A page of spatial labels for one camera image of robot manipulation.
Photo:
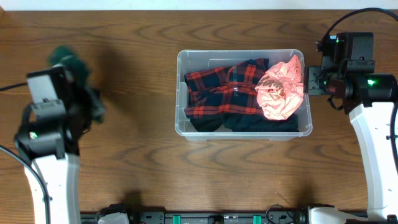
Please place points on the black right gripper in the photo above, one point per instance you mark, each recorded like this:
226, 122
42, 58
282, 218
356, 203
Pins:
313, 73

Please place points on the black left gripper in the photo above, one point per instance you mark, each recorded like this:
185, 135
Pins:
80, 101

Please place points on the green garment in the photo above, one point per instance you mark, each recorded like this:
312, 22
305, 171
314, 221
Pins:
79, 72

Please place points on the pink shirt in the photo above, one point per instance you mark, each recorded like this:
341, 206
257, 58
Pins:
280, 91

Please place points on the red plaid flannel shirt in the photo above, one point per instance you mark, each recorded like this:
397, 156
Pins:
228, 89

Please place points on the dark navy garment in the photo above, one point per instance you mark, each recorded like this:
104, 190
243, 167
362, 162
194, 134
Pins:
245, 123

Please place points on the clear plastic storage bin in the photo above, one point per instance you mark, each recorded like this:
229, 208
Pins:
196, 60

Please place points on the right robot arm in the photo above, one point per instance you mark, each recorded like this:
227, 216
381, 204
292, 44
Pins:
370, 101

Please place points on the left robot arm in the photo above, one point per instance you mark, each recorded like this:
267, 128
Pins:
50, 145

